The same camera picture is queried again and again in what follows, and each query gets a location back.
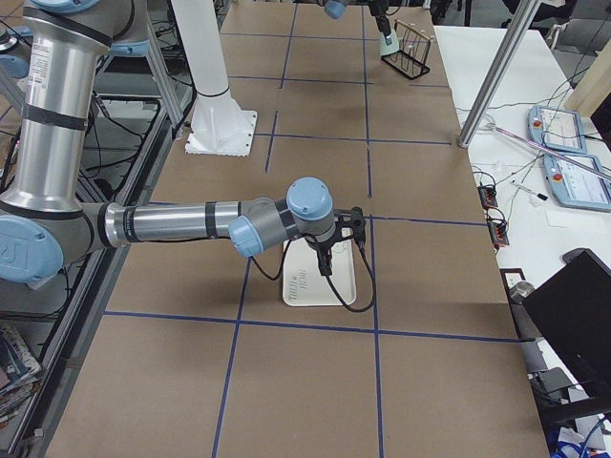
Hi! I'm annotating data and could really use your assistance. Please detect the black wire cup rack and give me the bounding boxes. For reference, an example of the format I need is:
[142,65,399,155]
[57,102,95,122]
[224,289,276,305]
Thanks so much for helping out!
[381,19,434,80]

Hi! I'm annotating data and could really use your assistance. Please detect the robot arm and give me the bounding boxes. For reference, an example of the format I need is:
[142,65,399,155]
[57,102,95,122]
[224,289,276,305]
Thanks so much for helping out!
[1,1,342,283]
[320,0,392,38]

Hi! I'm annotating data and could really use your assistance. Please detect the light green cup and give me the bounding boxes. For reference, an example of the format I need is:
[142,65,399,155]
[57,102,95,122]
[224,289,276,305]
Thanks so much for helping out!
[379,31,399,57]

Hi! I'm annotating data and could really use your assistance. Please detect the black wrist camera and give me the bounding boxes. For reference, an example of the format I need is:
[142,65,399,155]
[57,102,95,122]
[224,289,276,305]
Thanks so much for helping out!
[334,206,367,252]

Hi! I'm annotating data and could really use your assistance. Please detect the orange connector box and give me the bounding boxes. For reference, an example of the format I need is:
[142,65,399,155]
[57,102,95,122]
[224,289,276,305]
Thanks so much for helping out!
[487,219,510,248]
[477,185,498,209]

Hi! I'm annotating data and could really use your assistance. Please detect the stack of magazines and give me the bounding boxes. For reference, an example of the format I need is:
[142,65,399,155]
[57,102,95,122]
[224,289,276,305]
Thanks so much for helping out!
[1,322,42,427]

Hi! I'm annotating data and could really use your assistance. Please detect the white camera pedestal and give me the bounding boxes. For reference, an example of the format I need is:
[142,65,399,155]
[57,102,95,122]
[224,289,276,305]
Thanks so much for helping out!
[172,0,258,156]

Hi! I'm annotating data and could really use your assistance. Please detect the cream bear tray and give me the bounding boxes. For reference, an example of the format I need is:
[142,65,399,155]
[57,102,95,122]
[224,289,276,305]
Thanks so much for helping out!
[282,239,357,307]

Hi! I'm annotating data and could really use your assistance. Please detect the upper teach pendant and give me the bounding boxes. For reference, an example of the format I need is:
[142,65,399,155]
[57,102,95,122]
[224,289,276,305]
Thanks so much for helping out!
[528,105,587,154]

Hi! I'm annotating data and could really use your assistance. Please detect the lower orange connector box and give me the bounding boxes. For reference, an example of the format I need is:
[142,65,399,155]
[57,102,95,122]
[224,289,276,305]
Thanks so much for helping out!
[487,219,510,248]

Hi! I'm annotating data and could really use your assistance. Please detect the lower teach pendant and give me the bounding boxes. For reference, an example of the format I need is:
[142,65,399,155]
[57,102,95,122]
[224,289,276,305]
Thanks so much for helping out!
[543,153,610,213]

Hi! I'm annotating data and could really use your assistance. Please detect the teach pendant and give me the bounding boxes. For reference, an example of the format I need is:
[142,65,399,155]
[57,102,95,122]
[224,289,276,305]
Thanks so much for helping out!
[528,105,587,154]
[543,153,610,213]

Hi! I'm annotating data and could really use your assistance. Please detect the black marker pen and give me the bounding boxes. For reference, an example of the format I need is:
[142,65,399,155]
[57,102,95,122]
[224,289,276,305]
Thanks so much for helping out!
[511,180,548,201]

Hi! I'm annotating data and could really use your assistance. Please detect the black monitor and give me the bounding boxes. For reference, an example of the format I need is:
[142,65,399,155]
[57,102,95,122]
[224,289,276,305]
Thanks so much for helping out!
[523,249,610,397]

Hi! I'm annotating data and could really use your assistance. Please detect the metal cylinder can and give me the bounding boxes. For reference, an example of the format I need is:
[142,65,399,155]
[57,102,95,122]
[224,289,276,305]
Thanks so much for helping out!
[508,281,536,304]

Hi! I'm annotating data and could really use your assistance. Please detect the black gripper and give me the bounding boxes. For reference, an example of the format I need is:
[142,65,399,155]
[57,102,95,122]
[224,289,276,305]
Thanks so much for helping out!
[305,236,344,276]
[371,0,390,38]

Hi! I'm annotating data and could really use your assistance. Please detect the aluminium frame post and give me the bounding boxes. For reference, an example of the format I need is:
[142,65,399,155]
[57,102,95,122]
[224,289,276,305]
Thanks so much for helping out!
[457,0,541,149]

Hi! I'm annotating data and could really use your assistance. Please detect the black camera cable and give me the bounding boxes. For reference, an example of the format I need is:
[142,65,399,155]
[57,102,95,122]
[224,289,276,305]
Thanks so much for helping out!
[247,238,376,314]

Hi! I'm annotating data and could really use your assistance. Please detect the upper orange connector box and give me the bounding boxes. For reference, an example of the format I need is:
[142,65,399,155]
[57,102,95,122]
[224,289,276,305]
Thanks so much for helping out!
[477,185,498,209]

